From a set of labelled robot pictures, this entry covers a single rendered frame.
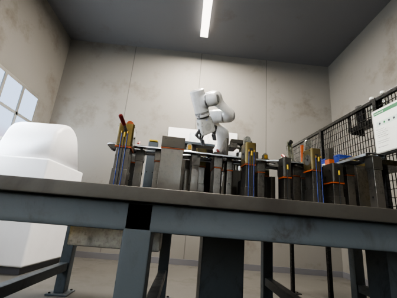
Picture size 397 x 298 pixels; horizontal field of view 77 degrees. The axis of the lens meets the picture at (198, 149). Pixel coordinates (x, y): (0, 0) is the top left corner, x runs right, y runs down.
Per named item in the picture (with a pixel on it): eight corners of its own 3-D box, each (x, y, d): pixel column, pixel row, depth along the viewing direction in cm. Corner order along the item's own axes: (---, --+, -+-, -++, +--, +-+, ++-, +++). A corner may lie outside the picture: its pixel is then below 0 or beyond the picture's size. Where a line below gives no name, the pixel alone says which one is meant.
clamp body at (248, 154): (245, 209, 120) (247, 140, 130) (238, 209, 131) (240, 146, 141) (258, 210, 121) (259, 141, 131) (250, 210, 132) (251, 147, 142)
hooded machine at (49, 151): (6, 257, 311) (39, 134, 356) (65, 261, 314) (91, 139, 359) (-59, 271, 229) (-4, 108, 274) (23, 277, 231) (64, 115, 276)
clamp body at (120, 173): (103, 196, 111) (117, 120, 121) (109, 198, 124) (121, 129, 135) (122, 197, 112) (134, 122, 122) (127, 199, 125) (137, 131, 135)
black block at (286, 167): (286, 213, 124) (285, 155, 132) (277, 213, 133) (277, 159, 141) (296, 213, 124) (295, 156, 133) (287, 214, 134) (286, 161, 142)
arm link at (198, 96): (211, 109, 148) (197, 111, 151) (207, 86, 144) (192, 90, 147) (208, 112, 141) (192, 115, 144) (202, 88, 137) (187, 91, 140)
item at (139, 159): (128, 200, 135) (136, 149, 143) (129, 200, 140) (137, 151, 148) (137, 201, 136) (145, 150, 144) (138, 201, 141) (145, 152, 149)
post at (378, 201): (379, 217, 111) (371, 155, 119) (370, 217, 116) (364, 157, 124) (389, 219, 112) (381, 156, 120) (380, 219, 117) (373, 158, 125)
